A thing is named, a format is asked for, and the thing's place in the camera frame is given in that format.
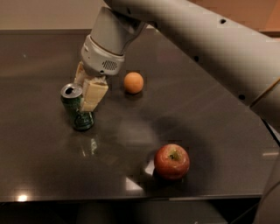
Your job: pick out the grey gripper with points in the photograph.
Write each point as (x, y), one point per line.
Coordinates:
(101, 60)

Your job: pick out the green soda can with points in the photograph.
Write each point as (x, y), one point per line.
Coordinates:
(70, 96)

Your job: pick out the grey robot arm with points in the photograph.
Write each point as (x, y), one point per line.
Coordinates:
(244, 61)

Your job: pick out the orange fruit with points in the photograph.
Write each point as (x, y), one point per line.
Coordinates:
(133, 83)

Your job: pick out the red apple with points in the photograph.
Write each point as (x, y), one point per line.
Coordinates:
(171, 162)

